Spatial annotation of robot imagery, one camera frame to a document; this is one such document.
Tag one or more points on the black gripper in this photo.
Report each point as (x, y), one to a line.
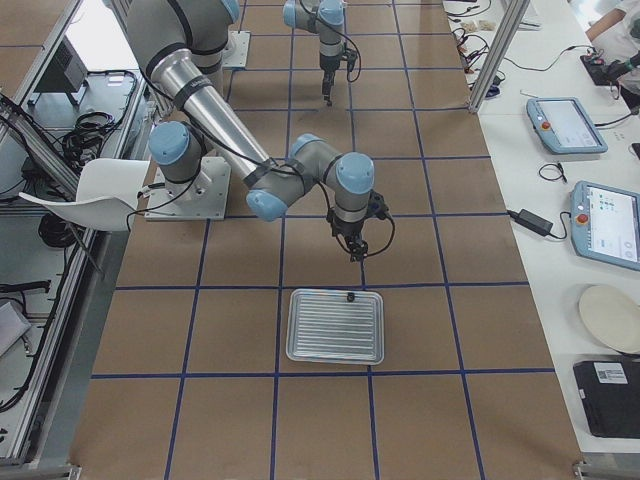
(346, 229)
(328, 67)

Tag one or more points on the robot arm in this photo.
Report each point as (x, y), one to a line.
(326, 19)
(179, 46)

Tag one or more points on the ribbed metal tray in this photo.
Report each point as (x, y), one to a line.
(324, 327)

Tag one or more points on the black power adapter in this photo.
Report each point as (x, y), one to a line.
(531, 222)

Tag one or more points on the blue teach pendant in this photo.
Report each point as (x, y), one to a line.
(605, 224)
(564, 127)

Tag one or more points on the white plastic chair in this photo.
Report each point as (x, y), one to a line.
(106, 194)

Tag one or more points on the white round plate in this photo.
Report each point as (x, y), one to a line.
(611, 317)

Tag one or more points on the black laptop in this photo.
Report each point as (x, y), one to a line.
(609, 391)

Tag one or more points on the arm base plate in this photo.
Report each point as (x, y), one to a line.
(205, 199)
(235, 54)

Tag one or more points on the aluminium frame post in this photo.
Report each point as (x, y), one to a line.
(497, 51)

